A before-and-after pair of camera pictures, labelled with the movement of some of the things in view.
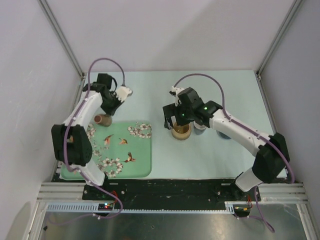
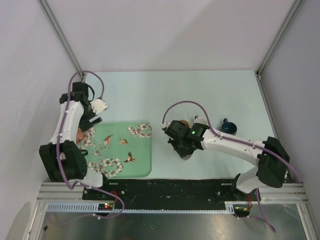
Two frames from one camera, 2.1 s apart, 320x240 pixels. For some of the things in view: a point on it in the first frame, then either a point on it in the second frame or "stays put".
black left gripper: (111, 111) -> (85, 124)
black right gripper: (169, 111) -> (182, 153)
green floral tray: (122, 150) stays put
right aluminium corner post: (291, 13) stays put
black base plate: (169, 190) stays put
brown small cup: (103, 120) -> (187, 157)
